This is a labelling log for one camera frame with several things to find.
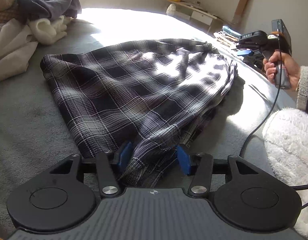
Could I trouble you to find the dark navy garment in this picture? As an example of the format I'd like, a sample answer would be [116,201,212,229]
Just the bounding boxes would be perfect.
[17,0,81,21]

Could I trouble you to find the pink houndstooth garment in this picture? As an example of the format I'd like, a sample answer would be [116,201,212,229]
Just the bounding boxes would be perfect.
[0,9,19,24]

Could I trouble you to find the white decorative ornament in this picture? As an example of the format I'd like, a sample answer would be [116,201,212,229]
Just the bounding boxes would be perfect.
[166,3,176,16]

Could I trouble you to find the white fluffy rug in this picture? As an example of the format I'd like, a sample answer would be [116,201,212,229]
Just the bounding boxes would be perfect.
[261,107,308,239]

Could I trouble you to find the grey battery pack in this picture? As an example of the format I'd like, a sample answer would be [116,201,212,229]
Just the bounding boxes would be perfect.
[271,19,292,56]

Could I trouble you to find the folded clothes stack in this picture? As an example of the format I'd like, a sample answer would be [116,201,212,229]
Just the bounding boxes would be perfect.
[213,25,241,49]

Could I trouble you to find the black cable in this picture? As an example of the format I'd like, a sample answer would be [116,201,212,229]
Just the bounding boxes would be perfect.
[239,33,282,157]

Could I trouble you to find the person's right hand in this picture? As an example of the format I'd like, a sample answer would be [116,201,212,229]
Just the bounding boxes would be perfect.
[263,50,301,91]

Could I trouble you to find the dark plaid flannel pants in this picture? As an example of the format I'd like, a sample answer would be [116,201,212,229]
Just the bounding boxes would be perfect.
[40,39,237,187]

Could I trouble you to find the white fleece garment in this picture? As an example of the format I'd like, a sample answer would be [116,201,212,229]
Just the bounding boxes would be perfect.
[27,15,73,46]

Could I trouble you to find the long cardboard strip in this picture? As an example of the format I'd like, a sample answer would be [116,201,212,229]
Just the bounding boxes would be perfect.
[232,0,249,26]

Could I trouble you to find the white low shelf unit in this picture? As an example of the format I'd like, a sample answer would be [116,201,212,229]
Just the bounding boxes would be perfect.
[166,0,225,34]

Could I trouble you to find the cream white sheet garment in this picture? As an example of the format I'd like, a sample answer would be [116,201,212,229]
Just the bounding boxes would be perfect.
[0,18,38,82]

